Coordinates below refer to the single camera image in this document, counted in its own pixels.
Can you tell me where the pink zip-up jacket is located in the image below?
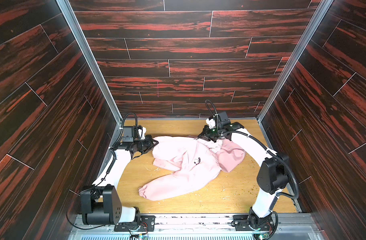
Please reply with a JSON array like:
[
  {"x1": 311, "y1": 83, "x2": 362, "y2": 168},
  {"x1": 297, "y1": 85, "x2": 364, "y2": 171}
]
[{"x1": 139, "y1": 136, "x2": 246, "y2": 201}]

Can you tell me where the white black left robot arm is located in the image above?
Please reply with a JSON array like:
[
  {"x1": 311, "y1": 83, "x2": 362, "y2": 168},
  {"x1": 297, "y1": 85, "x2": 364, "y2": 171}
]
[{"x1": 79, "y1": 135, "x2": 159, "y2": 226}]

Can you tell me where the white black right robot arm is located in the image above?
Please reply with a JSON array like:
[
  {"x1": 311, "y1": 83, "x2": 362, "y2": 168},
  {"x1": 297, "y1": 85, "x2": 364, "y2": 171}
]
[{"x1": 198, "y1": 118, "x2": 299, "y2": 231}]

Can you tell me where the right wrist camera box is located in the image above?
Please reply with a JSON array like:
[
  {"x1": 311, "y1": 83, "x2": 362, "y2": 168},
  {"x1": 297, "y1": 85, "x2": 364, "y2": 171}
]
[{"x1": 206, "y1": 112, "x2": 231, "y2": 130}]

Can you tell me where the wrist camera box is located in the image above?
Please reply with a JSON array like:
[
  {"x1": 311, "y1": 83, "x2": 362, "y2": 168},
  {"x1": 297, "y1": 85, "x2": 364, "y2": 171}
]
[
  {"x1": 206, "y1": 112, "x2": 231, "y2": 130},
  {"x1": 122, "y1": 126, "x2": 147, "y2": 143}
]

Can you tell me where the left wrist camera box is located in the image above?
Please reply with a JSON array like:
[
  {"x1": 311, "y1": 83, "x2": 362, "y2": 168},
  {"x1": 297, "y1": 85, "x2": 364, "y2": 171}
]
[{"x1": 122, "y1": 126, "x2": 147, "y2": 143}]

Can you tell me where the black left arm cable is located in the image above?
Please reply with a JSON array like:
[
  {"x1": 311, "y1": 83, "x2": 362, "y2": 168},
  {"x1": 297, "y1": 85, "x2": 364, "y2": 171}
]
[{"x1": 119, "y1": 112, "x2": 139, "y2": 130}]

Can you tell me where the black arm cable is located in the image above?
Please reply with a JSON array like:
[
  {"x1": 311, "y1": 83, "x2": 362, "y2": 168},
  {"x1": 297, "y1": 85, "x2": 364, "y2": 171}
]
[
  {"x1": 204, "y1": 99, "x2": 220, "y2": 118},
  {"x1": 119, "y1": 112, "x2": 139, "y2": 130}
]

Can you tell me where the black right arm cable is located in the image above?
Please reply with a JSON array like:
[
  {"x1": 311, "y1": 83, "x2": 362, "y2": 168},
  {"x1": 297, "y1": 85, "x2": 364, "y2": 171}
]
[{"x1": 204, "y1": 99, "x2": 220, "y2": 118}]

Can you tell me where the aluminium frame rail right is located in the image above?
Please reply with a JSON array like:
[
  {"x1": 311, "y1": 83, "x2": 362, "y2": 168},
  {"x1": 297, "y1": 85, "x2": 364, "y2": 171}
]
[{"x1": 257, "y1": 0, "x2": 334, "y2": 213}]

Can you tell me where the aluminium frame rail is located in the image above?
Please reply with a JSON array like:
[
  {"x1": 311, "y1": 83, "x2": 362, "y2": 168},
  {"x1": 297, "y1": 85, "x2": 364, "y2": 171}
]
[
  {"x1": 257, "y1": 0, "x2": 334, "y2": 213},
  {"x1": 56, "y1": 0, "x2": 125, "y2": 181}
]

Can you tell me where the aluminium frame rail left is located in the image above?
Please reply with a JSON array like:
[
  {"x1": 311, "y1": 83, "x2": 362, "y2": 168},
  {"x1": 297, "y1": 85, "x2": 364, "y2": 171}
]
[{"x1": 56, "y1": 0, "x2": 125, "y2": 181}]

